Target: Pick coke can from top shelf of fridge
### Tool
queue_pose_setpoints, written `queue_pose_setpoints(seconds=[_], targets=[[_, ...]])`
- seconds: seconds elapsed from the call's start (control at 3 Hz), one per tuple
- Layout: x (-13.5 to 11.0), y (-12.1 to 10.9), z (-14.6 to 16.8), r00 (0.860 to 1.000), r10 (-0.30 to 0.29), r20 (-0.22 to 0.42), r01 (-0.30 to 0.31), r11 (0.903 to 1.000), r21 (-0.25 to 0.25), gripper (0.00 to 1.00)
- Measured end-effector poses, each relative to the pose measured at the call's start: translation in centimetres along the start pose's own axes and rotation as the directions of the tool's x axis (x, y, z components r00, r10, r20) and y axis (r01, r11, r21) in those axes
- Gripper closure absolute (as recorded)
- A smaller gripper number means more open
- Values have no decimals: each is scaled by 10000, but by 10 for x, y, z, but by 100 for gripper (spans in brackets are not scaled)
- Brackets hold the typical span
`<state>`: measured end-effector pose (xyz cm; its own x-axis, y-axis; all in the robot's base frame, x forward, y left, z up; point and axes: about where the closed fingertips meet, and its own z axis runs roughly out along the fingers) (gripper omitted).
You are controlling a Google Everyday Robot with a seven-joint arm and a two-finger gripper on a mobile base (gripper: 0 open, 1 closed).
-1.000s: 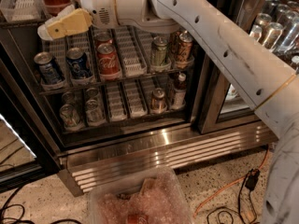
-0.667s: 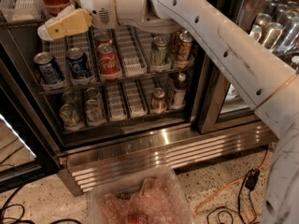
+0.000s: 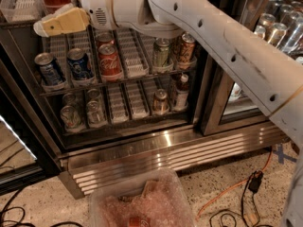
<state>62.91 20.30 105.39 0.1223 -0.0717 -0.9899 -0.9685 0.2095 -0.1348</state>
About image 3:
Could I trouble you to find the wire top shelf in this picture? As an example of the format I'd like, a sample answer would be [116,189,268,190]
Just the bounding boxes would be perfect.
[0,17,39,29]

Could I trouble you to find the black power adapter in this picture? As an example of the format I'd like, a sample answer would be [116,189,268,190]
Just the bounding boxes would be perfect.
[248,171,263,194]

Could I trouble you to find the white bottle bottom shelf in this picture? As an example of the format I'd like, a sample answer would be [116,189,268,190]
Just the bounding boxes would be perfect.
[172,74,189,111]

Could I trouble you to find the brown can bottom shelf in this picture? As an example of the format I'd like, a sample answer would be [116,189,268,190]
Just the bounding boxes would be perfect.
[152,89,169,114]

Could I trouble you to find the blue pepsi can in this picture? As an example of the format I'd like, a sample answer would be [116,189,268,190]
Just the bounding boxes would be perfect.
[34,52,65,86]
[67,48,94,80]

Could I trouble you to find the red can in bin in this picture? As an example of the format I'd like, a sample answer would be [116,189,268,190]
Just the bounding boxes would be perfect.
[128,217,150,227]

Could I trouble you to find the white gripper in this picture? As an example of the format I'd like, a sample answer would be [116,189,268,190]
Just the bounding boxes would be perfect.
[33,0,116,37]

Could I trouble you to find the silver green can bottom left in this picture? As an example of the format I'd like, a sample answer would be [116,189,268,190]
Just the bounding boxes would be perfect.
[61,105,82,130]

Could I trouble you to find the blue pepsi can left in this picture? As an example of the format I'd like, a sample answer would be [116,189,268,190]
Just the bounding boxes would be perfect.
[34,52,65,86]

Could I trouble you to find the stainless steel fridge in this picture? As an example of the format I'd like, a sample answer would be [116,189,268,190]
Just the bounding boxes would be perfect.
[0,0,300,198]

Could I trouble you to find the black cable right floor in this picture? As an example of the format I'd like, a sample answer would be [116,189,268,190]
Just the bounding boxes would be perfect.
[208,186,273,227]

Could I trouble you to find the black cable floor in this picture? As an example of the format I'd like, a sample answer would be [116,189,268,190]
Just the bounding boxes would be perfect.
[208,186,273,227]
[0,186,83,227]

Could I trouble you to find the silver can bottom back left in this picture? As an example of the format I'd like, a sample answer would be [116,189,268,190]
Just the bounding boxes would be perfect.
[62,93,78,108]

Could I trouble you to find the open fridge door left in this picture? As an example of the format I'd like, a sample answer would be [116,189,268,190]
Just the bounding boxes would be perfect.
[0,57,61,196]

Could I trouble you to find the closed glass fridge door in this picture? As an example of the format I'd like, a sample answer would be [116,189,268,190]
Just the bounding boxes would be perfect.
[202,1,303,140]

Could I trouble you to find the wire middle shelf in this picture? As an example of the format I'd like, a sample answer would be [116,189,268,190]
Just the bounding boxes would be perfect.
[39,67,193,96]

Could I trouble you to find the red coke can behind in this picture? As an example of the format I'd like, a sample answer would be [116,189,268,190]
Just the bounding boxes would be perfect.
[96,32,115,47]

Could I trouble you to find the clear plastic bin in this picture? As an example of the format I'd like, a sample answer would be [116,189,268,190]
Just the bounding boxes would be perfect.
[89,168,196,227]

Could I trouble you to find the wire shelf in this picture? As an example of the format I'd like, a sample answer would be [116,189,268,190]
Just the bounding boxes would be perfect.
[0,17,39,29]
[39,67,193,96]

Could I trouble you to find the black cable left floor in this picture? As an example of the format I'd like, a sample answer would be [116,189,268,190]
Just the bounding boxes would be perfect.
[0,186,83,227]

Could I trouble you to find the red coke can front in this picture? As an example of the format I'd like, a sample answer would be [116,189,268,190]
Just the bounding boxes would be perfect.
[98,44,121,76]

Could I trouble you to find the blue tape cross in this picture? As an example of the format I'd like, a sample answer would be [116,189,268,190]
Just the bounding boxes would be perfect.
[274,144,297,165]

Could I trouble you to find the orange cable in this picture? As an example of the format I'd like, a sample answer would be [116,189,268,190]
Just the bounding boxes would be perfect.
[194,147,275,220]

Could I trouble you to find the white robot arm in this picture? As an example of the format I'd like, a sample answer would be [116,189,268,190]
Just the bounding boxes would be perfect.
[33,0,303,174]

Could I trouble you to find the brown gold can front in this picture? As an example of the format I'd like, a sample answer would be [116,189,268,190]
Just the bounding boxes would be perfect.
[177,32,196,63]

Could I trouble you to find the green can middle shelf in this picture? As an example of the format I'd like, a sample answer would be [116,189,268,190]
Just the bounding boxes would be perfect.
[152,38,170,67]

